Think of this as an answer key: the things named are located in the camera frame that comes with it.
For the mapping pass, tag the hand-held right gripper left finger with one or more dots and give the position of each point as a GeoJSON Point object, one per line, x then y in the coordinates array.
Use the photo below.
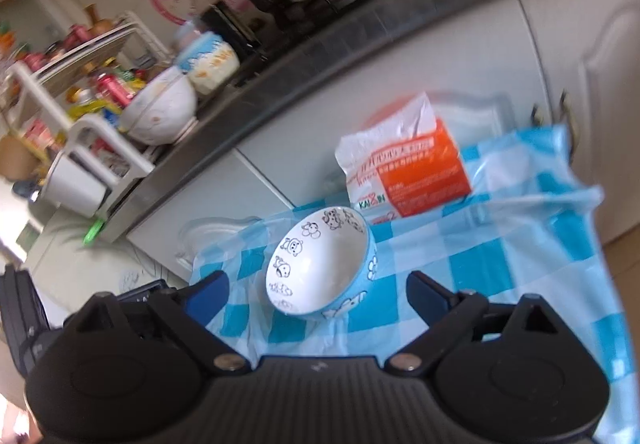
{"type": "Point", "coordinates": [210, 294]}

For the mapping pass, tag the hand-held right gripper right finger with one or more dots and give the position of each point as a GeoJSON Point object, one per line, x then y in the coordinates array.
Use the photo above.
{"type": "Point", "coordinates": [425, 294]}

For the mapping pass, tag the blue cartoon bowl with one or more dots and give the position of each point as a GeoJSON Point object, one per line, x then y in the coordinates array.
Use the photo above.
{"type": "Point", "coordinates": [325, 269]}

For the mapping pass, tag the blue checkered tablecloth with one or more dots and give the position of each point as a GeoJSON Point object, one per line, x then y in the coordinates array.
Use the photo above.
{"type": "Point", "coordinates": [475, 264]}

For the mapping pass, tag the refrigerator with flower pattern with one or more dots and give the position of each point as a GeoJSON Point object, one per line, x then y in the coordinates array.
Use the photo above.
{"type": "Point", "coordinates": [100, 264]}

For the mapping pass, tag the orange and white tissue pack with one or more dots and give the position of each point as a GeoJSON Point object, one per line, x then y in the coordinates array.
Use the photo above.
{"type": "Point", "coordinates": [425, 179]}

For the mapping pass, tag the green clip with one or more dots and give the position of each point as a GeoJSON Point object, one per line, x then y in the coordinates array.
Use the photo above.
{"type": "Point", "coordinates": [94, 230]}

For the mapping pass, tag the white plastic container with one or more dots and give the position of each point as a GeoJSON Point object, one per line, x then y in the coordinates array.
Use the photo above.
{"type": "Point", "coordinates": [75, 184]}

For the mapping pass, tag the white spice rack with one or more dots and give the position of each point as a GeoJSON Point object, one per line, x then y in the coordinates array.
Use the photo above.
{"type": "Point", "coordinates": [125, 164]}

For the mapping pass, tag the white floral bowl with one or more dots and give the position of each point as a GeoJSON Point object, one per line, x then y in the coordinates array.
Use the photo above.
{"type": "Point", "coordinates": [160, 109]}

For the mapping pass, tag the red can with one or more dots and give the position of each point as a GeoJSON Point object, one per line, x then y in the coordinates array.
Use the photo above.
{"type": "Point", "coordinates": [115, 88]}

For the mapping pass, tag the blue-rimmed bowl with yellow print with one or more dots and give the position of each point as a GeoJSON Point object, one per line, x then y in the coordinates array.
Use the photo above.
{"type": "Point", "coordinates": [212, 66]}

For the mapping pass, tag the white kitchen cabinet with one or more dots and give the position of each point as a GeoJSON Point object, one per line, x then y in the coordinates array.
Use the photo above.
{"type": "Point", "coordinates": [500, 39]}

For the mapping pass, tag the brown vase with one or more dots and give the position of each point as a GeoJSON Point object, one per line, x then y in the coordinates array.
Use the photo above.
{"type": "Point", "coordinates": [96, 20]}

